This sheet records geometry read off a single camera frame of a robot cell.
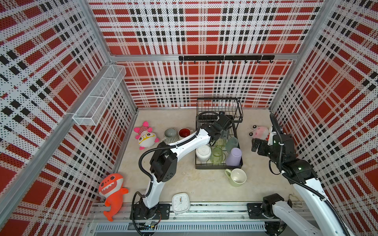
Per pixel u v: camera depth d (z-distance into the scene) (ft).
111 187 2.44
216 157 2.76
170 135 3.36
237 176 2.78
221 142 2.97
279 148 1.66
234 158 2.59
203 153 2.76
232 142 3.08
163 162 1.63
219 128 2.17
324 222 1.30
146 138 3.12
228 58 2.93
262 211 2.36
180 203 2.45
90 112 3.06
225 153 3.03
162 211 2.42
